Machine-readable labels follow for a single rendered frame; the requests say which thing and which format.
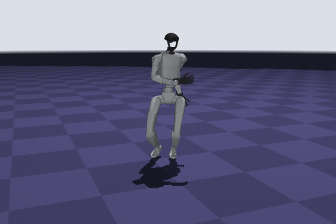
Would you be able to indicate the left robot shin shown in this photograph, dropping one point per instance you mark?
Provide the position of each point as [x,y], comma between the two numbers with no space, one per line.
[175,142]

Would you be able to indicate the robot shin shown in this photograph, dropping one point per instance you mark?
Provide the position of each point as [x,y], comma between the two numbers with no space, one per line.
[175,142]
[154,142]

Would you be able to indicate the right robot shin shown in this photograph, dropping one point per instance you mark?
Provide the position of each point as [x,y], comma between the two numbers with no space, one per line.
[154,142]

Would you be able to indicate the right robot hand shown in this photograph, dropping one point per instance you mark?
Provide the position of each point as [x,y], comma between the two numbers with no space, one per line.
[185,80]

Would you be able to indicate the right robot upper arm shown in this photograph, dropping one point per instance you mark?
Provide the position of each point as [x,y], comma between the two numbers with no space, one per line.
[155,64]

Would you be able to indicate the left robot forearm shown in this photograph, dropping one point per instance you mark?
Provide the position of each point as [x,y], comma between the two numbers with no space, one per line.
[178,88]

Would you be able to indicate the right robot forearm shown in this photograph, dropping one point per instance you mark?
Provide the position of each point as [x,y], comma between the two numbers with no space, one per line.
[163,80]

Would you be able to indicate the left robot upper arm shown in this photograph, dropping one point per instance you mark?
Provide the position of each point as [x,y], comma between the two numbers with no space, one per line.
[184,59]

